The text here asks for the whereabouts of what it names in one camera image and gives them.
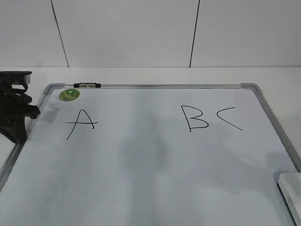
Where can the black silver board hanger clip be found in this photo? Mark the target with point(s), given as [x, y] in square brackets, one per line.
[92, 85]

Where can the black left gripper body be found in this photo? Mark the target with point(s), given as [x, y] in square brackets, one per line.
[15, 103]

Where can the green round magnet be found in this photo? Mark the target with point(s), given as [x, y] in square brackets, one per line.
[69, 95]

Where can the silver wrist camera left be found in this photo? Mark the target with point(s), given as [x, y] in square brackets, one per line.
[15, 77]

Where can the white aluminium-framed whiteboard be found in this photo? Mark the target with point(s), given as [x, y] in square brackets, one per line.
[180, 155]

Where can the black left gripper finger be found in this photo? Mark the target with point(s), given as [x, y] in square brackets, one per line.
[14, 130]

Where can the white rectangular whiteboard eraser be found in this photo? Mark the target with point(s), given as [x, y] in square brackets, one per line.
[290, 186]

